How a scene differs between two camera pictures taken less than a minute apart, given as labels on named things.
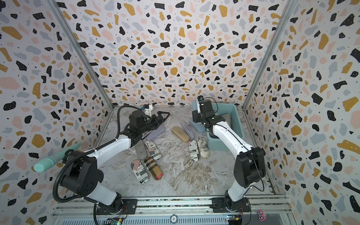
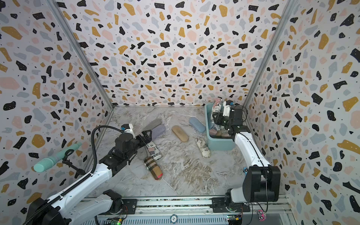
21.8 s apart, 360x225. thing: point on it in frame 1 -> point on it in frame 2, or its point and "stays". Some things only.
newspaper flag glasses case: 140,172 -> 216,107
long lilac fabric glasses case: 155,133 stays
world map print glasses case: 203,147 stays
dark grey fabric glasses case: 141,150 stays
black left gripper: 161,117 -> 147,136
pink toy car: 262,215 stays
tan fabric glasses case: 180,133 stays
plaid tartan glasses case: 153,167 stays
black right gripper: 196,116 -> 220,119
